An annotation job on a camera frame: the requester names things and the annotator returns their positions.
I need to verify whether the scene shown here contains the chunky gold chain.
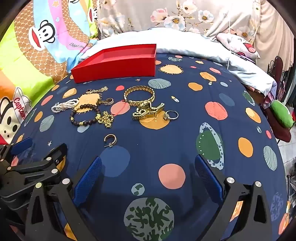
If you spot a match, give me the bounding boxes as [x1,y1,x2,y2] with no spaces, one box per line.
[95,111,114,128]

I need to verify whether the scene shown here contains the green cushion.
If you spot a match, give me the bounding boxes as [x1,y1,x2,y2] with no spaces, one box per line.
[270,100,294,129]

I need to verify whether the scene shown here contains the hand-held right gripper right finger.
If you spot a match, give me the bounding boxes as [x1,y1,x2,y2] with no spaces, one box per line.
[194,154,274,241]

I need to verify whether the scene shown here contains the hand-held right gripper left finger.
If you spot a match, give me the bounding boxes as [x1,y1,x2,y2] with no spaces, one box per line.
[24,156,103,241]

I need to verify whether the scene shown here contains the navy planet print bedsheet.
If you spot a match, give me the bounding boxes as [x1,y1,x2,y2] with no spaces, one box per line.
[9,52,292,241]

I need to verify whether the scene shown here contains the gold bangle bracelet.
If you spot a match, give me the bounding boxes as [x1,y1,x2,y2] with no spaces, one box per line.
[124,86,155,106]

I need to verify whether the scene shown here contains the silver ring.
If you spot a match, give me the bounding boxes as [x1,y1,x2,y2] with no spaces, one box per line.
[163,110,179,121]

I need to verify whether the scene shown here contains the single hoop earring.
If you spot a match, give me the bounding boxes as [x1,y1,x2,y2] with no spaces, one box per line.
[104,134,117,148]

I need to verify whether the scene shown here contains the dark red cloth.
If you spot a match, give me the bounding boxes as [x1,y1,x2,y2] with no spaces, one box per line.
[261,109,290,143]

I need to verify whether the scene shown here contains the thin gold necklace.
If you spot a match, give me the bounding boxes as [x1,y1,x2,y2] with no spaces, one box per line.
[85,86,109,94]

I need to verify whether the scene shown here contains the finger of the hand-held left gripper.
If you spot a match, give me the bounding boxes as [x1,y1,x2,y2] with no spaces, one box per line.
[6,143,68,184]
[0,137,33,172]

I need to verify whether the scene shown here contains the white pearl bracelet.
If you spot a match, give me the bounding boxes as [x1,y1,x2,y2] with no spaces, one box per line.
[51,98,79,114]

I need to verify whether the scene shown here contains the colourful monkey print blanket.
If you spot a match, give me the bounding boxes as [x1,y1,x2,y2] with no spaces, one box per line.
[0,0,99,149]

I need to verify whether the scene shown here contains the red jewelry tray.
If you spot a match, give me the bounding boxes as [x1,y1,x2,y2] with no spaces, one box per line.
[70,44,158,84]

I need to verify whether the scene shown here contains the light blue quilt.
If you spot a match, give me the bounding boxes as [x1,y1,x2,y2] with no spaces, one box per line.
[81,27,277,95]

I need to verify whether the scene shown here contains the dark bead bracelet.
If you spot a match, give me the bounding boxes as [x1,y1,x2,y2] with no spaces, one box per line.
[70,104,102,127]

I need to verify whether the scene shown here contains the grey floral cloth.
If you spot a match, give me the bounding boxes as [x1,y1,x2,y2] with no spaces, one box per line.
[96,0,262,39]

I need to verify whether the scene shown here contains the gold wristwatch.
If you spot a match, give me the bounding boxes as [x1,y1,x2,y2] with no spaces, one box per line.
[132,100,166,121]

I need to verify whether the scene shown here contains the beige curtain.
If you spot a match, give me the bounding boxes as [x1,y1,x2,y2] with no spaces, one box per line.
[252,2,294,72]

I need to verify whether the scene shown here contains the dark metal chair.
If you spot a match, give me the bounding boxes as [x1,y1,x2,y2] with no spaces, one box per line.
[268,56,289,81]

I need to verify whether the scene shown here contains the pink cartoon pillow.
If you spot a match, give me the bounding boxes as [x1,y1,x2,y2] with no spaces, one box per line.
[216,32,260,59]

